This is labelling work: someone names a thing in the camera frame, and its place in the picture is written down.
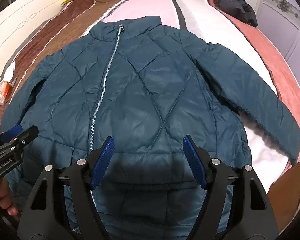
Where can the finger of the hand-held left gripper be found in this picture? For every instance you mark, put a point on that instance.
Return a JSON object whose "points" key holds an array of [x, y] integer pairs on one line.
{"points": [[27, 136], [11, 132]]}

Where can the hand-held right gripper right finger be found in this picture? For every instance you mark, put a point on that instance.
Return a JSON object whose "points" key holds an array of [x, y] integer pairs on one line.
{"points": [[193, 162]]}

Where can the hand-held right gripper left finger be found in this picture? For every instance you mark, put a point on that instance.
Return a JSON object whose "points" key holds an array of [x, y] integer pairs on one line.
{"points": [[103, 162]]}

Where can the teal quilted puffer jacket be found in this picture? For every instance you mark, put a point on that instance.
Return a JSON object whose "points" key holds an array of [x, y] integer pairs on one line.
{"points": [[140, 92]]}

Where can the person's left hand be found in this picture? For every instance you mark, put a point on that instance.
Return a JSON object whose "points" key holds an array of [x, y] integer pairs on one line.
{"points": [[6, 197]]}

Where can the orange and white packet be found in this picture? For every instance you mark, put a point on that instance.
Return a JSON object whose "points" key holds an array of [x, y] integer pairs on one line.
{"points": [[2, 91]]}

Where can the white crumpled tissue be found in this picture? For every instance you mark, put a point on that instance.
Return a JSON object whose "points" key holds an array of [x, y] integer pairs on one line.
{"points": [[9, 72]]}

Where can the striped bed blanket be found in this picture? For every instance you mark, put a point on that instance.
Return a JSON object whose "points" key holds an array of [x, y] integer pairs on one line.
{"points": [[150, 2]]}

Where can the black padded jacket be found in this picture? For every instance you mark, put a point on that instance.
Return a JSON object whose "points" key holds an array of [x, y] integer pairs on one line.
{"points": [[231, 1]]}

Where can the white ornamented wardrobe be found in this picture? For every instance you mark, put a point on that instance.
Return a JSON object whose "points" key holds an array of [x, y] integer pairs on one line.
{"points": [[285, 15]]}

